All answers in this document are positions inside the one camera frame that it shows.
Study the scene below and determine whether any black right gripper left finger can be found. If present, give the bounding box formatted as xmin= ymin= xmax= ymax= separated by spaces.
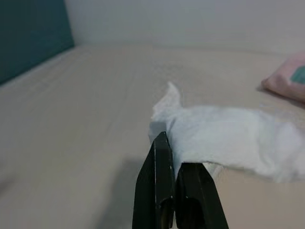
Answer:
xmin=132 ymin=131 xmax=177 ymax=229

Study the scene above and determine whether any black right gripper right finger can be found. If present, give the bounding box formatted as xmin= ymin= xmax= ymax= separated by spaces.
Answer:
xmin=176 ymin=162 xmax=230 ymax=229

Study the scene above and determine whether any white paper tissue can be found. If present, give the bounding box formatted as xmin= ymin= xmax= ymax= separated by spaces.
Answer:
xmin=149 ymin=81 xmax=305 ymax=184

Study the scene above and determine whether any teal upholstered headboard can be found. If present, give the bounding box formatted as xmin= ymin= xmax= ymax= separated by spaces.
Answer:
xmin=0 ymin=0 xmax=76 ymax=85

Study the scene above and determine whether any pink patterned pillow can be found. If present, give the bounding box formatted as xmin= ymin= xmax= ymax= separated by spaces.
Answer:
xmin=261 ymin=51 xmax=305 ymax=104

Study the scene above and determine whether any beige bed mattress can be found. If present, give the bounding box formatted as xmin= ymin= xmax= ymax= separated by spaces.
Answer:
xmin=0 ymin=42 xmax=305 ymax=229

